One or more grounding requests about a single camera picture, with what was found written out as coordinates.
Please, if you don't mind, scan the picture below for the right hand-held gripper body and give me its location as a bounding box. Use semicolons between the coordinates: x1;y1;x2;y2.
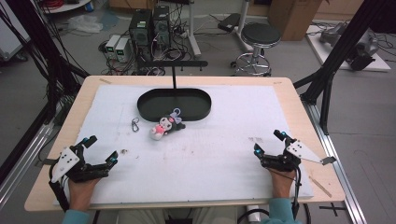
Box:
261;139;338;173

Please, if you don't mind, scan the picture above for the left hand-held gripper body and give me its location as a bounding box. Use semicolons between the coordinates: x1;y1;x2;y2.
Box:
49;143;110;185

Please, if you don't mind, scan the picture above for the black and pink plush doll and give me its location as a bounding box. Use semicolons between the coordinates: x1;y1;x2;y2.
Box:
148;107;187;142

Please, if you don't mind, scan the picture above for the black stand with tray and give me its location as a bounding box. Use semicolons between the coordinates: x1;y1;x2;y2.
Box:
136;60;213;122

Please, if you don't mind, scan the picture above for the person's left hand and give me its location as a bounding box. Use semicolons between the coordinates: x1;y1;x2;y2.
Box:
67;177;101;213

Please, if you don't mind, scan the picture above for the person's right hand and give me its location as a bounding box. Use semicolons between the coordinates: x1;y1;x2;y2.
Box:
268;168;297;200

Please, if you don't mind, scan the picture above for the white foam mat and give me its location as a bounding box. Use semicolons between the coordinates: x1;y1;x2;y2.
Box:
53;84;315;207

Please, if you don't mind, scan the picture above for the white power supply unit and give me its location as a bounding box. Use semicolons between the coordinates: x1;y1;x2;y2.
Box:
114;37;131;63
105;34;121;61

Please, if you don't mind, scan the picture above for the round black stool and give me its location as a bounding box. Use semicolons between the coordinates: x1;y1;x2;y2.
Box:
231;22;282;77

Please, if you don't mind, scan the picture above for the white floor board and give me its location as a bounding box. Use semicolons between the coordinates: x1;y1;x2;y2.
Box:
305;23;392;73

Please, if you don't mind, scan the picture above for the grey robot part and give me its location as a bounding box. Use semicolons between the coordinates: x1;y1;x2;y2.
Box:
318;21;380;72

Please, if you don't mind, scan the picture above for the clear plastic bag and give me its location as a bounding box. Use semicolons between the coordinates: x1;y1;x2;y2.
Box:
67;14;105;35

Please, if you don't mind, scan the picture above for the large cardboard box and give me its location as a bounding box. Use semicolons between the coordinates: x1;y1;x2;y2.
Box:
268;0;324;42

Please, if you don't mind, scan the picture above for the black computer tower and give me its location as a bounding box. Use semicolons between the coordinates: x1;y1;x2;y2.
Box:
128;8;154;62
151;5;172;49

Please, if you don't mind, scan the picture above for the flat black box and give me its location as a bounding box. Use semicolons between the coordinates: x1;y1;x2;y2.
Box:
217;12;241;34

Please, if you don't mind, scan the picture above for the white-legged desk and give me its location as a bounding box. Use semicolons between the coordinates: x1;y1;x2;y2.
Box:
185;0;254;60

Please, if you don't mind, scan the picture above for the round white table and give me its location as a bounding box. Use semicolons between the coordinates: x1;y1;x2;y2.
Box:
39;0;93;15

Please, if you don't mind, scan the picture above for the aluminium rail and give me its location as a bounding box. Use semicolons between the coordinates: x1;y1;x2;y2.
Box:
302;101;369;224
0;120;56;210

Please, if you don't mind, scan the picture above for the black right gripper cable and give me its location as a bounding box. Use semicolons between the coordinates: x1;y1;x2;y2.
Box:
290;166;304;220

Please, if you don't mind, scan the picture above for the black metal frame post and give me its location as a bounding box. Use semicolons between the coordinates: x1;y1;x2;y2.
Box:
0;0;92;185
292;0;396;136

